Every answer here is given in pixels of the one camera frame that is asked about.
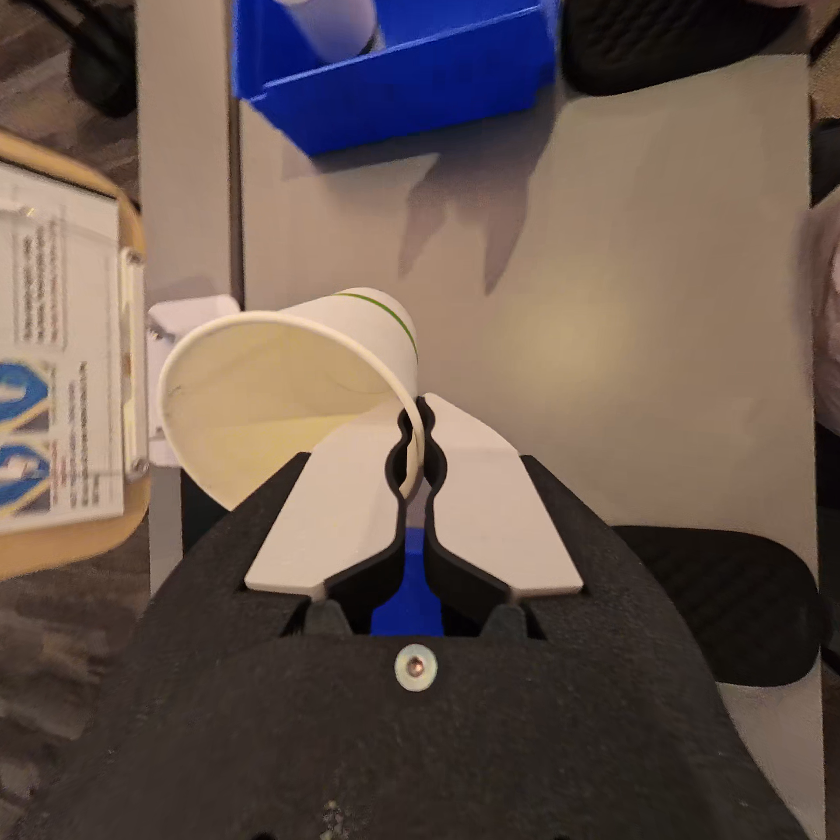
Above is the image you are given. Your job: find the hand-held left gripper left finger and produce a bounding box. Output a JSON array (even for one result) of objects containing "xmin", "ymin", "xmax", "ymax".
[{"xmin": 245, "ymin": 418, "xmax": 410, "ymax": 610}]

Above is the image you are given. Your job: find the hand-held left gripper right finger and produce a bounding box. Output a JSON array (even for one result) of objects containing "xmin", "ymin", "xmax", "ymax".
[{"xmin": 423, "ymin": 392, "xmax": 584, "ymax": 618}]

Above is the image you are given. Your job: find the blue plastic bin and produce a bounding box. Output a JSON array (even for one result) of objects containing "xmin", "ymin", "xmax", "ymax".
[
  {"xmin": 233, "ymin": 0, "xmax": 560, "ymax": 158},
  {"xmin": 372, "ymin": 525, "xmax": 446, "ymax": 639}
]

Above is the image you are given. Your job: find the white paper cup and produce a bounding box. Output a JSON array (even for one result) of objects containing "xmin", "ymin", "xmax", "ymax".
[
  {"xmin": 273, "ymin": 0, "xmax": 384, "ymax": 64},
  {"xmin": 158, "ymin": 287, "xmax": 427, "ymax": 513}
]

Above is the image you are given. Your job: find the black wrist rest pad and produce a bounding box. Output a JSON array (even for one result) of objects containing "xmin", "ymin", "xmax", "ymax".
[
  {"xmin": 561, "ymin": 0, "xmax": 809, "ymax": 97},
  {"xmin": 611, "ymin": 525, "xmax": 826, "ymax": 687}
]

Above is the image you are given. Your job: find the instruction sheet on wooden stand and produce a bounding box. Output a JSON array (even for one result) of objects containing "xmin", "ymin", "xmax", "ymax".
[{"xmin": 0, "ymin": 132, "xmax": 151, "ymax": 582}]

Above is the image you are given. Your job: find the printed instruction sign board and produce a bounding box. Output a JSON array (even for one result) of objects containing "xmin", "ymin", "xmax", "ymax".
[{"xmin": 0, "ymin": 195, "xmax": 128, "ymax": 529}]

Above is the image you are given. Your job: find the person's leg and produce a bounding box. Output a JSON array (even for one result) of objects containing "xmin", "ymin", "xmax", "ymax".
[{"xmin": 806, "ymin": 195, "xmax": 840, "ymax": 437}]

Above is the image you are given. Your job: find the black round stand base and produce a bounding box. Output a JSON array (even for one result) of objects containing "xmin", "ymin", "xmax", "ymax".
[{"xmin": 27, "ymin": 0, "xmax": 140, "ymax": 119}]

